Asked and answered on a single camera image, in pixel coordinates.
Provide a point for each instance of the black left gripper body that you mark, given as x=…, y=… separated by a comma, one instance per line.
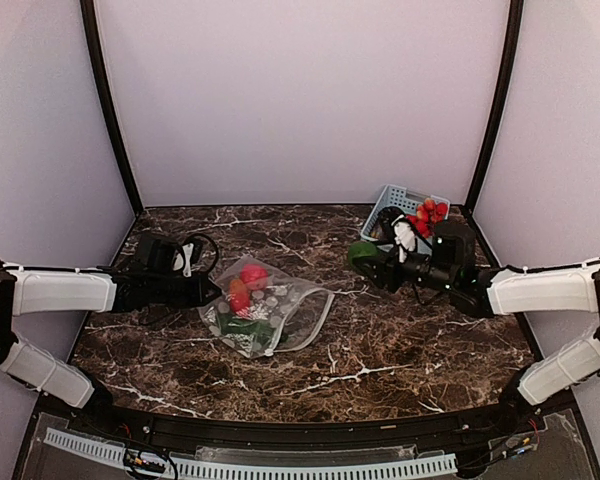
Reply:
x=179, y=297

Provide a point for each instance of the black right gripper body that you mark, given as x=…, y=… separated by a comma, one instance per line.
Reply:
x=388, y=268

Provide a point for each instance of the green fake lime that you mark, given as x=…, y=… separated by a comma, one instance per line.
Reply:
x=360, y=250

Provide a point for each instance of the pink fake fruit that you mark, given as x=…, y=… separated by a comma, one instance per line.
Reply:
x=254, y=277

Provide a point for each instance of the clear zip top bag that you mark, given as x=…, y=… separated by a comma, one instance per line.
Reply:
x=296, y=308

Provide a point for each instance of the green fake vegetable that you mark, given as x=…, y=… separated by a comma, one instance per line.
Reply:
x=255, y=331

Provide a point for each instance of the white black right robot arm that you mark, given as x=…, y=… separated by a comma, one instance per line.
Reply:
x=482, y=293

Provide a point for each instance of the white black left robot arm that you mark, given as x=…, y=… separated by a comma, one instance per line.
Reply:
x=161, y=271

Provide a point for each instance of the light blue perforated basket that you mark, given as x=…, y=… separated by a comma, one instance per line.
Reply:
x=393, y=205

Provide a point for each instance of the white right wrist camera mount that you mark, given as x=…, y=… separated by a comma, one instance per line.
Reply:
x=405, y=239

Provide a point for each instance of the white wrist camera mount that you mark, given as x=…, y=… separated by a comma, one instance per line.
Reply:
x=186, y=257
x=405, y=239

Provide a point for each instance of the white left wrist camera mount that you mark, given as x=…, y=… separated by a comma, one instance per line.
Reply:
x=186, y=257

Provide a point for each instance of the black front mounting rail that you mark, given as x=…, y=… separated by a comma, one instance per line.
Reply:
x=463, y=430

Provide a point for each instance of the white slotted cable duct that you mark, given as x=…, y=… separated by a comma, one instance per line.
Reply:
x=226, y=463

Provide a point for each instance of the black corner frame post right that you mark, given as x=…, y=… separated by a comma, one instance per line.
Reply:
x=501, y=89

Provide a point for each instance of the black corner frame post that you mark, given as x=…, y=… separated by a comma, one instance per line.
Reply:
x=501, y=89
x=108, y=110

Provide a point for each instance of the black corner frame post left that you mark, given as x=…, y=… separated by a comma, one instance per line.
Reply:
x=108, y=110

